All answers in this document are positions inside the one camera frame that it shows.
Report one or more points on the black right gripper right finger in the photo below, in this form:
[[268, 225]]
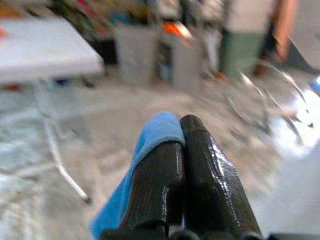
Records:
[[212, 187]]

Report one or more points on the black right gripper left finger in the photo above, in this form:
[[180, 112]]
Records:
[[157, 187]]

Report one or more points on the blue shirt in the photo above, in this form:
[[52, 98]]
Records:
[[160, 127]]

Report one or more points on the white metal table leg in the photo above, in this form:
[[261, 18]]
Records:
[[72, 185]]

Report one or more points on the large grey bin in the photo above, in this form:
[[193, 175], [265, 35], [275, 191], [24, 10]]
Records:
[[137, 55]]

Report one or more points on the orange cloth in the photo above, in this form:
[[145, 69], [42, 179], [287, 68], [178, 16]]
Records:
[[175, 28]]

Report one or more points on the brown wooden board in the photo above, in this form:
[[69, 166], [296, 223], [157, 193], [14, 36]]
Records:
[[285, 27]]

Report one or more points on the white storage bin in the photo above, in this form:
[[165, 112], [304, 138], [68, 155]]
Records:
[[247, 15]]

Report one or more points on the white folding table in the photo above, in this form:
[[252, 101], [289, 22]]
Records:
[[45, 47]]

